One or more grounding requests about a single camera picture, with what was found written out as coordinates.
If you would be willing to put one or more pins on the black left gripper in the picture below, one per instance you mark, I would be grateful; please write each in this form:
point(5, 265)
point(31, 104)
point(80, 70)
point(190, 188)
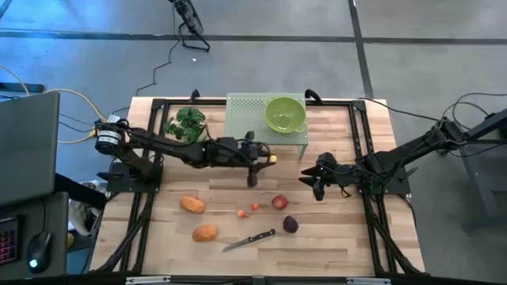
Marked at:
point(229, 152)

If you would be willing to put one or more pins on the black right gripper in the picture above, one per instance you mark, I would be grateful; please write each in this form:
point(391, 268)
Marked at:
point(336, 174)

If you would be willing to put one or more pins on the small yellow fruit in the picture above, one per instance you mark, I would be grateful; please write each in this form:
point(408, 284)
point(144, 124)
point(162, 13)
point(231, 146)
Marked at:
point(273, 159)

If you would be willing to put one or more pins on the red apple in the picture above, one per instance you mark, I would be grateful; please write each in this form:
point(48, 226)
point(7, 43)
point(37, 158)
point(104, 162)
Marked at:
point(279, 202)

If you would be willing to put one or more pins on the green colander bowl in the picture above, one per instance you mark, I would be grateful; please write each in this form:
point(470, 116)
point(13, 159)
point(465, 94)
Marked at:
point(285, 115)

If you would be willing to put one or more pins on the small red-orange pear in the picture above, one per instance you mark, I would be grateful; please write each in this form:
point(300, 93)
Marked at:
point(255, 206)

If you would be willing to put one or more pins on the dark avocado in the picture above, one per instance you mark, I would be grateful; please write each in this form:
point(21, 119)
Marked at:
point(290, 224)

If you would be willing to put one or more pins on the small red-yellow fruit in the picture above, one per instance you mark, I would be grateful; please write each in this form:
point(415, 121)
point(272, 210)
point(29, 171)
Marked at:
point(241, 214)

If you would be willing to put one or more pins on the orange oblong fruit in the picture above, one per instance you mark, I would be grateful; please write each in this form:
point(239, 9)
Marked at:
point(205, 233)
point(193, 204)

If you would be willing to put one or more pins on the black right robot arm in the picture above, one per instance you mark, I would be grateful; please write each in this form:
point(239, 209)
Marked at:
point(412, 152)

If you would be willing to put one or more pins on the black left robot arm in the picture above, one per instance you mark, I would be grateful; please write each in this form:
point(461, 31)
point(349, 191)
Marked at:
point(166, 147)

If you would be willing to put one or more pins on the pale green perforated shelf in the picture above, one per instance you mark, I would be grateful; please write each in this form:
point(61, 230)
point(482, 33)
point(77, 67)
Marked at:
point(245, 118)

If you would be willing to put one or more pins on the black clamp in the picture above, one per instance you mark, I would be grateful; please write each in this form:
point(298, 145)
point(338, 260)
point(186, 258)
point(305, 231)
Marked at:
point(313, 95)
point(194, 95)

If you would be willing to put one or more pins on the green potted plant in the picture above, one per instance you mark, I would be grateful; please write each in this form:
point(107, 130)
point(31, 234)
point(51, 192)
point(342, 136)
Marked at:
point(190, 118)

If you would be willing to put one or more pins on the black floor fan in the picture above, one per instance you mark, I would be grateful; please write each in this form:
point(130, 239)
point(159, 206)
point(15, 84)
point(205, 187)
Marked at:
point(192, 20)

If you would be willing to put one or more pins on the white power adapter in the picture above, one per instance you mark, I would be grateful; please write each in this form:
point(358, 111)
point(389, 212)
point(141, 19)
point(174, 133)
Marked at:
point(114, 118)

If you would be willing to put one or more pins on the black metal stand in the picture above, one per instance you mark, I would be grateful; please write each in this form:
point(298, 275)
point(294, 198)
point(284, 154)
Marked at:
point(479, 166)

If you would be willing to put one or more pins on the white plastic bag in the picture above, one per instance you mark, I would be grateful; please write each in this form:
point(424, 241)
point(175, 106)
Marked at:
point(85, 206)

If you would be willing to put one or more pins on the yellow-green ball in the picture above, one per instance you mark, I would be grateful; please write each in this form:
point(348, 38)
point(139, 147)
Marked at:
point(70, 240)

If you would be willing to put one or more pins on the grey desk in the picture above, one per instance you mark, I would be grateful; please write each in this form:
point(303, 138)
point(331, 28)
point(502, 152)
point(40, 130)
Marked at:
point(59, 221)

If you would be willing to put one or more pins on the black computer mouse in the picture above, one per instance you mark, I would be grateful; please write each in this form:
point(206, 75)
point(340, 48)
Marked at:
point(39, 251)

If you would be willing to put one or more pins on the black flat bar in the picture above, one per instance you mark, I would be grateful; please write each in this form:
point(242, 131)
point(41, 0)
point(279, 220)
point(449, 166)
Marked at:
point(20, 87)

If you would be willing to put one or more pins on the backlit keyboard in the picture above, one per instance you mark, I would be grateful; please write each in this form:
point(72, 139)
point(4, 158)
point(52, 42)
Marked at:
point(8, 241)

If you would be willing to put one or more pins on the black metal table frame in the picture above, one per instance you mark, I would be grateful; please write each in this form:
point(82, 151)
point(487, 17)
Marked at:
point(214, 102)

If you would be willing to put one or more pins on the silver bracket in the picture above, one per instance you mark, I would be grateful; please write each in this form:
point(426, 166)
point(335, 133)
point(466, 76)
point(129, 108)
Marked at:
point(368, 280)
point(146, 280)

